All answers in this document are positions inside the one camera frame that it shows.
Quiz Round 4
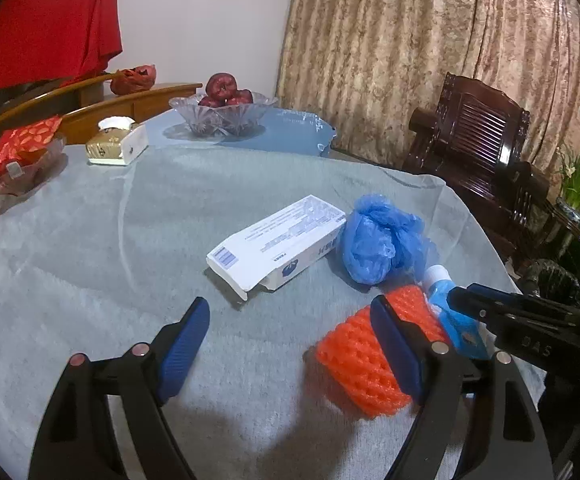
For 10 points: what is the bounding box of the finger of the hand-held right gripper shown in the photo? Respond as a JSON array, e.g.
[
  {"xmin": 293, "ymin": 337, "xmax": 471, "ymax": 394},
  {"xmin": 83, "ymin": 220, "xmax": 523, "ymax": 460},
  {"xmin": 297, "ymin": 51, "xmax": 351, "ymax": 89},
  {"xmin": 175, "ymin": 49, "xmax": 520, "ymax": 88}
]
[
  {"xmin": 446, "ymin": 283, "xmax": 580, "ymax": 322},
  {"xmin": 487, "ymin": 317, "xmax": 580, "ymax": 367}
]

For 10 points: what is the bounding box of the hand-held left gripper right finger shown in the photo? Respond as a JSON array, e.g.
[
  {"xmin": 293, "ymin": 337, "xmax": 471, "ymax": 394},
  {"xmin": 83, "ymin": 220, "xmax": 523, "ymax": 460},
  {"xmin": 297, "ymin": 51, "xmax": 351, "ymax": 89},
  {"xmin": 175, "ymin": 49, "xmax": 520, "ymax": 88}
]
[{"xmin": 370, "ymin": 295, "xmax": 556, "ymax": 480}]

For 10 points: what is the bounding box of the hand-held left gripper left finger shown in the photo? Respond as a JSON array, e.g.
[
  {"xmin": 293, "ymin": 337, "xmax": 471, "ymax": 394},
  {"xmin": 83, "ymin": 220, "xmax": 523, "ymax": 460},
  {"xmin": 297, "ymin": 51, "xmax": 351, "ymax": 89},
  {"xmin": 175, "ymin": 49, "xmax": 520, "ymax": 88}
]
[{"xmin": 29, "ymin": 296, "xmax": 211, "ymax": 480}]

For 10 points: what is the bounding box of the orange foam fruit net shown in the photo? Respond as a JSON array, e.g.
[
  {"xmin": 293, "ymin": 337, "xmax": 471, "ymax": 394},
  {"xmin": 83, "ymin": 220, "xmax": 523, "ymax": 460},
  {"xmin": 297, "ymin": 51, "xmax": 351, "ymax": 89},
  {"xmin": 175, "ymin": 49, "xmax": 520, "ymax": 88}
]
[{"xmin": 315, "ymin": 285, "xmax": 451, "ymax": 418}]

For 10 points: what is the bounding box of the bin with black bag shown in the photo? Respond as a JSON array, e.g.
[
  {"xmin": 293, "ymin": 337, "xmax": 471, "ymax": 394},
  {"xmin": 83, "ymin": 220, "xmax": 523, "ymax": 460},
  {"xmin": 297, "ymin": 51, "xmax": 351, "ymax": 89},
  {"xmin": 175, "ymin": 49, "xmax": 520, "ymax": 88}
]
[{"xmin": 517, "ymin": 258, "xmax": 580, "ymax": 306}]

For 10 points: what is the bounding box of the blue and white pouch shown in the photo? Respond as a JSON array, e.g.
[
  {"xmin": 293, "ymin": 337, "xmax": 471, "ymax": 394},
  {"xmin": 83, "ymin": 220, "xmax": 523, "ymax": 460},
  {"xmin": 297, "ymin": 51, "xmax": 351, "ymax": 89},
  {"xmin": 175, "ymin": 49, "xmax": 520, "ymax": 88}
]
[{"xmin": 422, "ymin": 265, "xmax": 493, "ymax": 361}]

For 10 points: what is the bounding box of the blue plastic shoe cover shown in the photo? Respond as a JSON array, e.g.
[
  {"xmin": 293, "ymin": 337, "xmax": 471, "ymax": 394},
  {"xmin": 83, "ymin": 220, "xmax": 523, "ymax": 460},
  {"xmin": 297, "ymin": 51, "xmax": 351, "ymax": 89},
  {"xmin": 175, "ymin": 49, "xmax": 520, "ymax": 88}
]
[{"xmin": 339, "ymin": 193, "xmax": 438, "ymax": 285}]

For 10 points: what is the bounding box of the white cardboard box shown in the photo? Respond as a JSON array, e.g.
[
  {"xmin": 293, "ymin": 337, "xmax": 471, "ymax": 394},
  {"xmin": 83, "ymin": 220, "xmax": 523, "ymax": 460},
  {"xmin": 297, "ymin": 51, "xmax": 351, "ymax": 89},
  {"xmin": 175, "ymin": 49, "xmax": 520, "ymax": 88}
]
[{"xmin": 206, "ymin": 195, "xmax": 347, "ymax": 302}]

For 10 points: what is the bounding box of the dark wooden side table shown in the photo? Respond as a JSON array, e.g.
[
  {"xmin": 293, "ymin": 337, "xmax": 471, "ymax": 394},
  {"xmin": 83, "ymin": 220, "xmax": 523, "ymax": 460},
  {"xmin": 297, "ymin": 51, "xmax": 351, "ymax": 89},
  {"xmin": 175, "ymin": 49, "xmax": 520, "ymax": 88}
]
[{"xmin": 545, "ymin": 195, "xmax": 580, "ymax": 261}]

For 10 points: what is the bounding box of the blue and white flowerpot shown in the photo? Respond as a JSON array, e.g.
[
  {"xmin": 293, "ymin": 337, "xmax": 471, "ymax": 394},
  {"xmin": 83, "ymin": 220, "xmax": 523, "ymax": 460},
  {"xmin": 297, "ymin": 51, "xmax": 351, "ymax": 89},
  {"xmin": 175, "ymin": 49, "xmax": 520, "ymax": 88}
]
[{"xmin": 556, "ymin": 197, "xmax": 580, "ymax": 223}]

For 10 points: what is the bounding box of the dark wooden armchair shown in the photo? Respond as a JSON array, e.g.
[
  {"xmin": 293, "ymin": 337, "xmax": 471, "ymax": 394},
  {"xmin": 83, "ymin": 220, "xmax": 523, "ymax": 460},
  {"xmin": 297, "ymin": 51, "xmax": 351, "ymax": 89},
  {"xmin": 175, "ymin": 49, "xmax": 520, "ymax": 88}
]
[{"xmin": 402, "ymin": 72, "xmax": 551, "ymax": 261}]

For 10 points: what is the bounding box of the gold and white tissue box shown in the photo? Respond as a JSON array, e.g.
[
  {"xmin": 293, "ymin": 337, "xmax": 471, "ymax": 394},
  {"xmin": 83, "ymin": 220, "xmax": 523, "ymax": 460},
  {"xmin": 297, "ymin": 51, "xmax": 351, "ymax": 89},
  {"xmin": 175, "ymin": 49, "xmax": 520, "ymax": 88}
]
[{"xmin": 86, "ymin": 116, "xmax": 149, "ymax": 166}]

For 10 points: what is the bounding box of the glass dish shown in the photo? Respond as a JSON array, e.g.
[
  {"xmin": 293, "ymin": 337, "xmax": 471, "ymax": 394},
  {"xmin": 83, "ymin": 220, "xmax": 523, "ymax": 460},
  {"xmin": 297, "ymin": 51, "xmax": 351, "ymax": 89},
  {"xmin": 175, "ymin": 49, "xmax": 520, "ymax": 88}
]
[{"xmin": 0, "ymin": 135, "xmax": 68, "ymax": 197}]

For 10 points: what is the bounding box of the glass fruit bowl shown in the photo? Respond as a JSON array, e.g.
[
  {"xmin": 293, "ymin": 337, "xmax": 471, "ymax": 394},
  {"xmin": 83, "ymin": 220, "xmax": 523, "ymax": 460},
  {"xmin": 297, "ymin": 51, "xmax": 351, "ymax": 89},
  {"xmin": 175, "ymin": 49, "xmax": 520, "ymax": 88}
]
[{"xmin": 169, "ymin": 91, "xmax": 279, "ymax": 139}]

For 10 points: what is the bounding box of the blue embroidered tablecloth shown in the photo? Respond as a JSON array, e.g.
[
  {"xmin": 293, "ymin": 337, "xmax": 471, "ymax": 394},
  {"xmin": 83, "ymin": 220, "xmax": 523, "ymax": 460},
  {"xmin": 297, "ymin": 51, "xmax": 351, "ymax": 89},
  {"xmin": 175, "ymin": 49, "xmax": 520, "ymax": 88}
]
[{"xmin": 142, "ymin": 106, "xmax": 338, "ymax": 159}]

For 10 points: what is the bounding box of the red snack packet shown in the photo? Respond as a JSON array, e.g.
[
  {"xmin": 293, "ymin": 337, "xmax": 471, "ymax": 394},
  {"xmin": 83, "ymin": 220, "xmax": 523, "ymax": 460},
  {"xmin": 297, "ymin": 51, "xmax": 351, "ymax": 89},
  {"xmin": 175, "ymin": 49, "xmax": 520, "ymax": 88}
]
[{"xmin": 0, "ymin": 115, "xmax": 63, "ymax": 183}]

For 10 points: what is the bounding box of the red plastic bag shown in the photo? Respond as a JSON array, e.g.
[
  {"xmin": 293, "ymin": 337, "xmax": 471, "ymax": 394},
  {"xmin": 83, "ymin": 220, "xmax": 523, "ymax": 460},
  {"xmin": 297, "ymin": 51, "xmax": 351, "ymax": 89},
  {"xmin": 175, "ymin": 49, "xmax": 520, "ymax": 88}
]
[{"xmin": 110, "ymin": 64, "xmax": 157, "ymax": 96}]

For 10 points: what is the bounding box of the beige floral curtain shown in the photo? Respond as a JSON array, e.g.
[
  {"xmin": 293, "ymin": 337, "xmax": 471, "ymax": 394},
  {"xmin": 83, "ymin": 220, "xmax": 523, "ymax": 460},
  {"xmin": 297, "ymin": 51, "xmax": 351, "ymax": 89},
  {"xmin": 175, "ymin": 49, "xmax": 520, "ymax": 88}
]
[{"xmin": 276, "ymin": 0, "xmax": 580, "ymax": 196}]

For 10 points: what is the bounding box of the red cloth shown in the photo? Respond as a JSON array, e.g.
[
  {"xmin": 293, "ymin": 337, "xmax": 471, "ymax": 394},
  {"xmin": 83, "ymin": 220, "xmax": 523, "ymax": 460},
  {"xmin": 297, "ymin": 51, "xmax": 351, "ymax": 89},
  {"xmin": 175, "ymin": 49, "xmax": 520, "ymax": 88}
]
[{"xmin": 0, "ymin": 0, "xmax": 123, "ymax": 100}]

